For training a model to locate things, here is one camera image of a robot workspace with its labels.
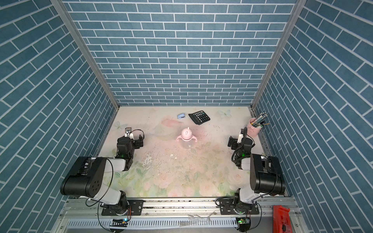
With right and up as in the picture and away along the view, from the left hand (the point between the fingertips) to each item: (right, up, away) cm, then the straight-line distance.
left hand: (135, 135), depth 93 cm
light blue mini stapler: (+28, +13, +19) cm, 36 cm away
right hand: (+68, -2, +2) cm, 68 cm away
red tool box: (+78, -36, -27) cm, 90 cm away
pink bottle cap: (+34, +2, -10) cm, 35 cm away
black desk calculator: (+42, +12, +18) cm, 48 cm away
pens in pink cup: (+82, +9, +3) cm, 82 cm away
